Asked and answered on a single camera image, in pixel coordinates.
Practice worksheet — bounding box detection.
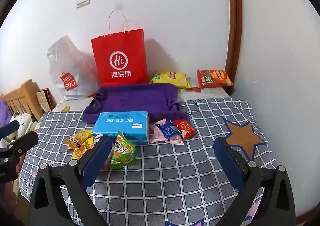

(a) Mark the small blue snack packet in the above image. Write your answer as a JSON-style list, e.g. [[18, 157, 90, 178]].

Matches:
[[156, 120, 178, 141]]

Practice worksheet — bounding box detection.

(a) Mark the small red snack packet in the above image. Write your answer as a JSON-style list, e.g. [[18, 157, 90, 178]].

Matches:
[[172, 119, 197, 140]]

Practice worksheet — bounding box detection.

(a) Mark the floral pillow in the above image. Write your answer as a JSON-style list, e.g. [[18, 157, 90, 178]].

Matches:
[[5, 113, 38, 141]]

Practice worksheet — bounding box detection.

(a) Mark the grey checked blanket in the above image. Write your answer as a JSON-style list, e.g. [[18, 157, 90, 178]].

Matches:
[[19, 97, 275, 226]]

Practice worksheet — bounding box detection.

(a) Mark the purple towel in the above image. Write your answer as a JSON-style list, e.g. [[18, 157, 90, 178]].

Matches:
[[82, 83, 189, 125]]

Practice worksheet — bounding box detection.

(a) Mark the yellow and pink snack bag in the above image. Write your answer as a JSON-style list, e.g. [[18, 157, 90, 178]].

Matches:
[[65, 130, 94, 149]]

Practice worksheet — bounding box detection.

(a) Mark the green triangular snack packet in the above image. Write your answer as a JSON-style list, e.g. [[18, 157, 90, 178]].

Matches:
[[110, 131, 138, 170]]

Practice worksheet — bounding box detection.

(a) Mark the patterned book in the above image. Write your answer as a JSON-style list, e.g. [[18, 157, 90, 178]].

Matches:
[[36, 87, 53, 113]]

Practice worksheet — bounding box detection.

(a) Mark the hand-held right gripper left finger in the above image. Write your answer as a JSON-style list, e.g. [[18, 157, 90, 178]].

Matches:
[[28, 135, 113, 226]]

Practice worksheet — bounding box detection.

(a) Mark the purple cloth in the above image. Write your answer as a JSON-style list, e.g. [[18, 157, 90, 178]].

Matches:
[[0, 100, 12, 126]]

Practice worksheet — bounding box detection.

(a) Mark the blue tissue pack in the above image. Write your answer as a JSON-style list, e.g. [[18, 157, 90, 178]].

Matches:
[[92, 111, 150, 144]]

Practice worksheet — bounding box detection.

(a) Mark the red paper bag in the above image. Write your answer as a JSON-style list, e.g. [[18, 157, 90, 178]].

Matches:
[[91, 10, 149, 86]]

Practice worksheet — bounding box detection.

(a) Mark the white plastic shopping bag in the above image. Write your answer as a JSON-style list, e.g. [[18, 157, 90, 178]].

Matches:
[[47, 35, 99, 101]]

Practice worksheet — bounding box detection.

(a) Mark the orange chips bag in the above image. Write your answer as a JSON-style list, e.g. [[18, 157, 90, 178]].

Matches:
[[197, 69, 234, 89]]

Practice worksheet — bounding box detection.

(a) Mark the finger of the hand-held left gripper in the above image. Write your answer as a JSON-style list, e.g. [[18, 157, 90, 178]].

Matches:
[[0, 131, 39, 159], [0, 120, 20, 139]]

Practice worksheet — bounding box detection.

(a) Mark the pink snack packet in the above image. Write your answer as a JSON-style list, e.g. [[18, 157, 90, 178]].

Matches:
[[149, 119, 185, 145]]

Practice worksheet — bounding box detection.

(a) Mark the brown wooden door frame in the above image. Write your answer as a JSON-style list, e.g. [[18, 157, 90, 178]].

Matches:
[[224, 0, 243, 84]]

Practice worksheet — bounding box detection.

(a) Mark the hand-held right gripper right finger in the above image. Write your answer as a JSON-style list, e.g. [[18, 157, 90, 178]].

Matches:
[[213, 137, 297, 226]]

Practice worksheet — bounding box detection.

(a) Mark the yellow chips bag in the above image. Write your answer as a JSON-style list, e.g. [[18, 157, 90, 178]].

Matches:
[[149, 71, 192, 89]]

